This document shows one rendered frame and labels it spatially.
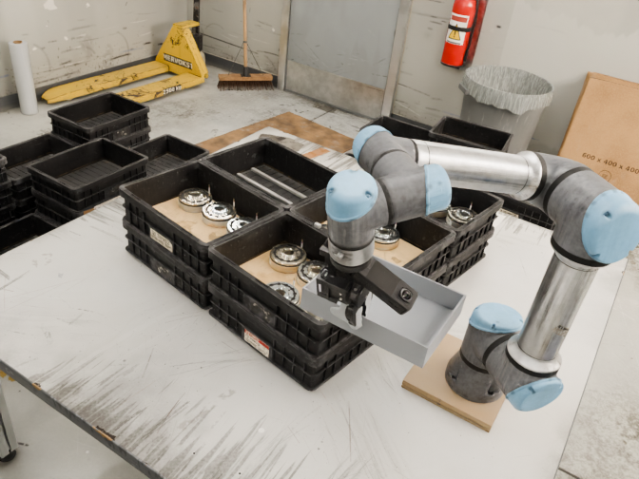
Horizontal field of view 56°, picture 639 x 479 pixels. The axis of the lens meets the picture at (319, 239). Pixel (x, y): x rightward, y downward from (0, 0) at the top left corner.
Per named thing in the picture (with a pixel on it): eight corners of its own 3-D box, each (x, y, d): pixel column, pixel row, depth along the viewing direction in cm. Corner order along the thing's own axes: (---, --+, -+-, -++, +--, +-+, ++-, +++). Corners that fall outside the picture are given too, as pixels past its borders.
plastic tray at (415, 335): (460, 314, 124) (466, 295, 121) (422, 368, 109) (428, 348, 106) (348, 263, 135) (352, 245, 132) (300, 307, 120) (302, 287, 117)
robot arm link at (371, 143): (571, 144, 122) (359, 108, 102) (608, 170, 114) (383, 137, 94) (545, 193, 128) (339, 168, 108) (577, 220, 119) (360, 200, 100)
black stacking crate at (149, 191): (282, 243, 179) (285, 211, 172) (204, 283, 159) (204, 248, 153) (198, 191, 199) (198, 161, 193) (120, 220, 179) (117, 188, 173)
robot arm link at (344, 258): (382, 225, 96) (359, 260, 91) (381, 244, 99) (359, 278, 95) (341, 210, 99) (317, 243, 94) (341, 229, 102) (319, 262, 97)
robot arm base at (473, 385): (510, 373, 155) (521, 346, 149) (496, 412, 144) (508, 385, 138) (455, 350, 160) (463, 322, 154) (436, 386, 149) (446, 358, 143)
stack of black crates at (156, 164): (168, 190, 327) (166, 132, 308) (210, 209, 315) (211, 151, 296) (111, 219, 298) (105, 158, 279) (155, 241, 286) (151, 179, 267)
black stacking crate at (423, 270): (448, 265, 178) (457, 234, 172) (390, 309, 159) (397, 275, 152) (347, 211, 198) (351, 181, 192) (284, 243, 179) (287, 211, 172)
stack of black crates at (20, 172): (58, 192, 314) (48, 132, 295) (97, 212, 302) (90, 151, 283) (-14, 222, 284) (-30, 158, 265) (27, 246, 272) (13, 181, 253)
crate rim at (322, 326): (396, 281, 153) (398, 274, 152) (319, 335, 133) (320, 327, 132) (286, 216, 173) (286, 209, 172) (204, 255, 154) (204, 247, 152)
